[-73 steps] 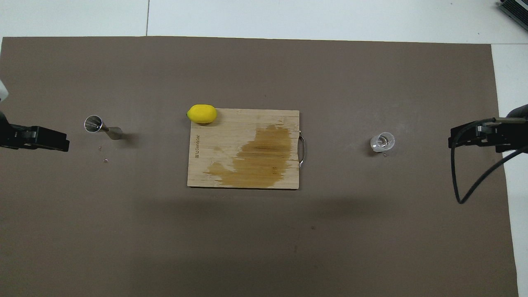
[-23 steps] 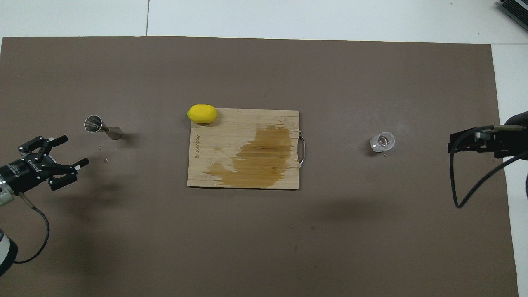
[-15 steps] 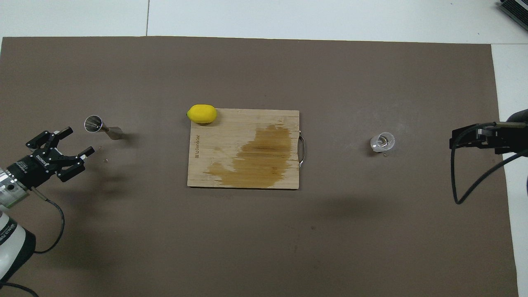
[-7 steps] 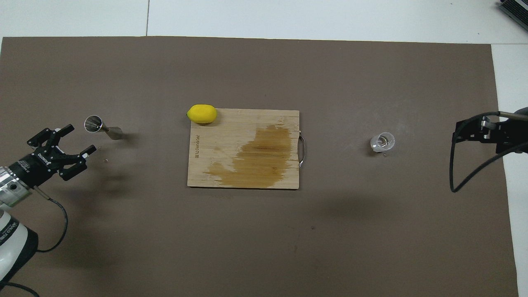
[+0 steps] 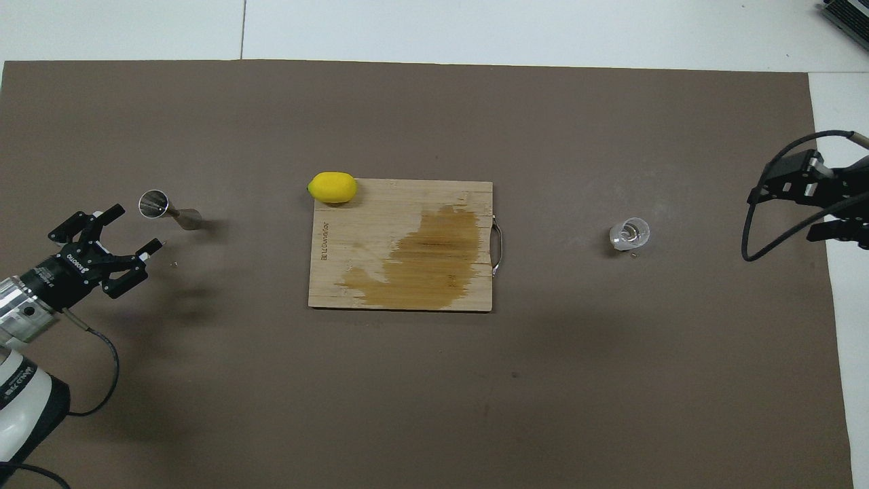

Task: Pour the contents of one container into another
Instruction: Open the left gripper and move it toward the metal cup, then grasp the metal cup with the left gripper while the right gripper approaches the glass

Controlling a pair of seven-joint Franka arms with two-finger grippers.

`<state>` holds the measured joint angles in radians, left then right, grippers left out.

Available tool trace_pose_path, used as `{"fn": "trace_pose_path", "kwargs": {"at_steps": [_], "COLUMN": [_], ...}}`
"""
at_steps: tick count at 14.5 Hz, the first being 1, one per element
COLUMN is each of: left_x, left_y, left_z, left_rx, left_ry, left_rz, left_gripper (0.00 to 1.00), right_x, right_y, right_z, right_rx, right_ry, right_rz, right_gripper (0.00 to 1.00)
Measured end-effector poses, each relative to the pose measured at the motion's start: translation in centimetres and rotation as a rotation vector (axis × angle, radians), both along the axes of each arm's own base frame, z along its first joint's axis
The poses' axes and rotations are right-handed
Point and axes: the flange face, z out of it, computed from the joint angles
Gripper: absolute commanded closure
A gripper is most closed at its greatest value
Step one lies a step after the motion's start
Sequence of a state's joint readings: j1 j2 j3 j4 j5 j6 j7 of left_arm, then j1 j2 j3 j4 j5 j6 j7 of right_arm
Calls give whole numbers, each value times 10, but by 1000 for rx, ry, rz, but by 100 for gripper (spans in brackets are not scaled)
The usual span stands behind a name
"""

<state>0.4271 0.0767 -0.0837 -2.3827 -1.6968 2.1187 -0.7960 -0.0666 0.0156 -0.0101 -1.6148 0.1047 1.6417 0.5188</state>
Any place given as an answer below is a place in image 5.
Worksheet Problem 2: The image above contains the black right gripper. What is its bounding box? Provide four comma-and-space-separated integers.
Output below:
747, 150, 869, 250

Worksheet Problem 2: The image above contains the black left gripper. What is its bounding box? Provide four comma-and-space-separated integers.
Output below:
19, 204, 164, 313

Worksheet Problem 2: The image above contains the stainless steel jigger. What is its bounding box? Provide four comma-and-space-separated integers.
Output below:
138, 189, 203, 232

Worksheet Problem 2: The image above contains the clear plastic cup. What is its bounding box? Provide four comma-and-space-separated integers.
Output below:
609, 217, 651, 253

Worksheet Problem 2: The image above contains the grey ribbed device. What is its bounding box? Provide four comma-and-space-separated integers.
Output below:
818, 0, 869, 33

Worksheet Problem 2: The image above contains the yellow lemon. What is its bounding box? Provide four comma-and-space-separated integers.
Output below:
308, 171, 358, 205

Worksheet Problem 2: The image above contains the brown table mat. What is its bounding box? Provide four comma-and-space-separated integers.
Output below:
0, 60, 855, 489

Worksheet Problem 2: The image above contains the stained wooden cutting board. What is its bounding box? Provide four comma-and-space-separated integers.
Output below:
308, 178, 503, 313

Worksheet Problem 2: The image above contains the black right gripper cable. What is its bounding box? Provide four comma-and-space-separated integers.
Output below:
741, 130, 869, 262

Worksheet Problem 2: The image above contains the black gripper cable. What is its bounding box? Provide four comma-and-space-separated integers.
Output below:
741, 130, 869, 262
0, 307, 122, 489

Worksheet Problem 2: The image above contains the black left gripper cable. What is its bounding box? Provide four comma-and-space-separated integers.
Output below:
0, 307, 122, 489

